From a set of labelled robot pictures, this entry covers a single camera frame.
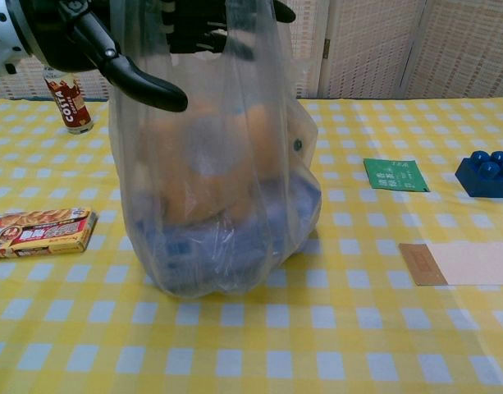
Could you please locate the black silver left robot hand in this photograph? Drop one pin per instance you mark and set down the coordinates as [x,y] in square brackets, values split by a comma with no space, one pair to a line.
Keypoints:
[50,37]

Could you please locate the clear plastic bag with snacks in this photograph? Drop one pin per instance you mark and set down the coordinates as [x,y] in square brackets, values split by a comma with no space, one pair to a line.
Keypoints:
[218,164]

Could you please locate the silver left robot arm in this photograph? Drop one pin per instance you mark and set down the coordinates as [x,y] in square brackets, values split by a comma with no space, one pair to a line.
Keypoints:
[1,45]

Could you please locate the beige woven screen panel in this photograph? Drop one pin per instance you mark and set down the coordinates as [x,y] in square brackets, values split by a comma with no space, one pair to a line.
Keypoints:
[468,49]
[25,86]
[308,53]
[370,49]

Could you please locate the Costa coffee bottle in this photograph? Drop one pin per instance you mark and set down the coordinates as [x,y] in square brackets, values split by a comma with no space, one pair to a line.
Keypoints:
[72,108]

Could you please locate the yellow red curry box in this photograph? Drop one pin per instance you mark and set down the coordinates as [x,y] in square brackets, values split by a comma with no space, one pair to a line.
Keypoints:
[37,234]

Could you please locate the orange plush toy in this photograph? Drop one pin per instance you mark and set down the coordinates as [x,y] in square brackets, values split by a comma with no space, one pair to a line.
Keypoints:
[202,164]

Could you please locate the brass screen hinge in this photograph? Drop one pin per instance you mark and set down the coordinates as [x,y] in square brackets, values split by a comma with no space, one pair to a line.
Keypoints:
[326,47]

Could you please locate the blue printed package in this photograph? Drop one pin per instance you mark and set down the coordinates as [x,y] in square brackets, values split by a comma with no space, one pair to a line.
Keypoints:
[243,250]

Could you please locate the green tea sachet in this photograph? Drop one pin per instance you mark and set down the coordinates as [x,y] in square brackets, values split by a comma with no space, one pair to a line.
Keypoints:
[394,175]

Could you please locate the yellow white checked tablecloth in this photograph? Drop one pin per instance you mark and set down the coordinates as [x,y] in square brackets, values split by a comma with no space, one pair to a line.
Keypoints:
[275,336]

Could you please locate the blue building block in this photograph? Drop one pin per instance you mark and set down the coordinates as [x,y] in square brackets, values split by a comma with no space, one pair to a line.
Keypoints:
[485,176]

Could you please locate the beige card with brown ends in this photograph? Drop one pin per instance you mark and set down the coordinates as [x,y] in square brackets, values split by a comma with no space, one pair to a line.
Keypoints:
[468,262]

